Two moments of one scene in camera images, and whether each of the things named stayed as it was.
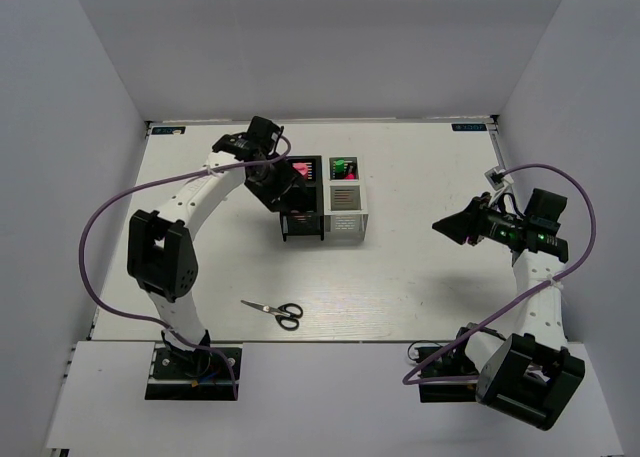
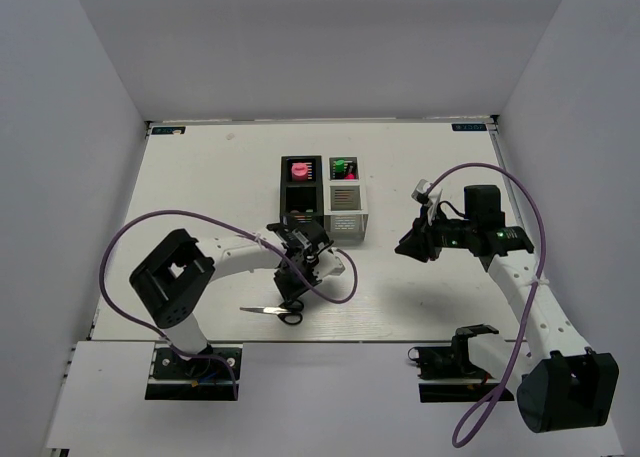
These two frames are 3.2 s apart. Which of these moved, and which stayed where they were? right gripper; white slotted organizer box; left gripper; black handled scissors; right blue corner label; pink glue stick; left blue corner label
Moved: black handled scissors; right gripper; left gripper
Stayed: white slotted organizer box; right blue corner label; pink glue stick; left blue corner label
